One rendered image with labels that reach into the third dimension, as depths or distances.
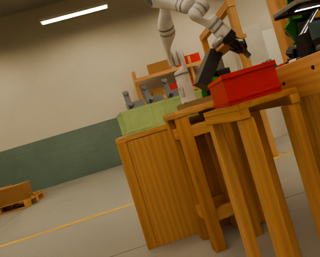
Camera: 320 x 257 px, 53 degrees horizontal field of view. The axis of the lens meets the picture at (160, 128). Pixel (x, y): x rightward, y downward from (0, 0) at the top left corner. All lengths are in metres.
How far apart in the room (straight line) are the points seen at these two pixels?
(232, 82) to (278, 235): 0.59
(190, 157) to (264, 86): 0.74
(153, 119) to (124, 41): 6.76
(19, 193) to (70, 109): 3.02
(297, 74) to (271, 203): 0.53
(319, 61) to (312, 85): 0.10
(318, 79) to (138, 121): 1.28
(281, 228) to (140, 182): 1.16
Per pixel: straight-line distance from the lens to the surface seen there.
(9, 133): 9.14
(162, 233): 2.30
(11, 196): 6.66
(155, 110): 2.26
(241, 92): 1.24
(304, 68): 1.39
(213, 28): 1.56
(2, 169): 9.26
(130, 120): 2.23
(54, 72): 8.94
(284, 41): 2.44
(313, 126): 2.45
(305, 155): 1.34
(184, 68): 1.98
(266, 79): 1.27
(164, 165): 2.20
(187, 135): 1.83
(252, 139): 1.21
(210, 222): 1.93
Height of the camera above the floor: 0.82
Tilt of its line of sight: 1 degrees down
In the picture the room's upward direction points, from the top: 17 degrees counter-clockwise
